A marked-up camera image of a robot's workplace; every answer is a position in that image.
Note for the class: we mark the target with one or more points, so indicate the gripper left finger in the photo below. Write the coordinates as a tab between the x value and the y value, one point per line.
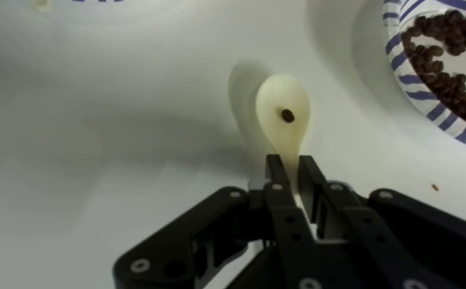
281	208

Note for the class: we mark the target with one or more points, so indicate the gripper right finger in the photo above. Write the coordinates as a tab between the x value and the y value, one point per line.
361	224

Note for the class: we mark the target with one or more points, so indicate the cream plastic spoon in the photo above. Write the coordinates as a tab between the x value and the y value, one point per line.
283	116

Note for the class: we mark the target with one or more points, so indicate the blue striped paper bowl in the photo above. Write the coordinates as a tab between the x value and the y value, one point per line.
425	88

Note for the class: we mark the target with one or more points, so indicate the heap of coffee beans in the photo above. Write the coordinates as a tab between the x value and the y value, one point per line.
449	52

